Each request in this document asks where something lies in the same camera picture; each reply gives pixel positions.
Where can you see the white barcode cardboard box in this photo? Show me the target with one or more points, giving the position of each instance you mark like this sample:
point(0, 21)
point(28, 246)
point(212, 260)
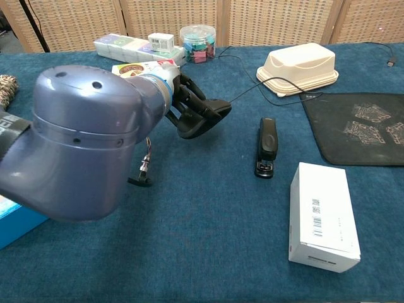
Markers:
point(322, 205)

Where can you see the blue chocolate cookie box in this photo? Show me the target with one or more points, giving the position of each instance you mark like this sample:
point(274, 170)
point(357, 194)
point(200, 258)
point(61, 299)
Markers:
point(15, 227)

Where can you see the black tripod stand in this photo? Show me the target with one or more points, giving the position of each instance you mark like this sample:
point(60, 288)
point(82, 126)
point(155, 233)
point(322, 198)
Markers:
point(38, 28)

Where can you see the black stapler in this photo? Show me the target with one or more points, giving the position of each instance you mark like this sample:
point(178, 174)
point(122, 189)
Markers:
point(267, 142)

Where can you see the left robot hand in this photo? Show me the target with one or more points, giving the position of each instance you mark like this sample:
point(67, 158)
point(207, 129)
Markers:
point(192, 94)

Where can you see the beige lidded lunch box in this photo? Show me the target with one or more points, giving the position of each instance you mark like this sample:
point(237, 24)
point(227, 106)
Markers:
point(296, 66)

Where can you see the woven wicker folding screen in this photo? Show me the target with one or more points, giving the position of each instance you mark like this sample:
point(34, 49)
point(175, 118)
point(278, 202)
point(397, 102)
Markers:
point(268, 22)

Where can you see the clear jar of binder clips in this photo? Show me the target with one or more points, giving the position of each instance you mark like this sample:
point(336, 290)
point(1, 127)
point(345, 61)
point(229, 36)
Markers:
point(198, 44)

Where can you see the black computer mouse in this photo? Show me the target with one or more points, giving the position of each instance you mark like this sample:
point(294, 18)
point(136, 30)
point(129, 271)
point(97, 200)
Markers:
point(222, 105)

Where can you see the small white QR box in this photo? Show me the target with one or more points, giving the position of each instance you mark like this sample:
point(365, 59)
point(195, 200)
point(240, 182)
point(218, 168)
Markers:
point(161, 42)

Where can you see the long pastel tissue pack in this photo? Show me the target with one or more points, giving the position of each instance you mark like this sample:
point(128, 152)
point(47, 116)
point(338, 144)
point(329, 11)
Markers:
point(120, 47)

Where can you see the black printed mouse pad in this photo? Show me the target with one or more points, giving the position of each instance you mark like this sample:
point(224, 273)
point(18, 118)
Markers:
point(331, 135)

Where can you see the white pie biscuit box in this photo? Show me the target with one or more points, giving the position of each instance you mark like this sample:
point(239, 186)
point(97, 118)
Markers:
point(132, 69)

